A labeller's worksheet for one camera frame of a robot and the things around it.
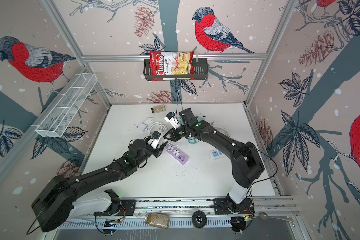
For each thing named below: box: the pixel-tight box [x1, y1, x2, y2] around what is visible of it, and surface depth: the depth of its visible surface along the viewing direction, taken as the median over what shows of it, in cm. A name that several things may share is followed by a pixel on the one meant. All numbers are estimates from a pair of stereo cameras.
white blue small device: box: [208, 149, 225, 160], surface depth 92 cm
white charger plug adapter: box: [137, 123, 147, 132], surface depth 106 cm
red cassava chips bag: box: [143, 50, 208, 82], surface depth 90 cm
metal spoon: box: [258, 211, 295, 223], surface depth 72 cm
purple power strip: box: [165, 143, 189, 165], surface depth 92 cm
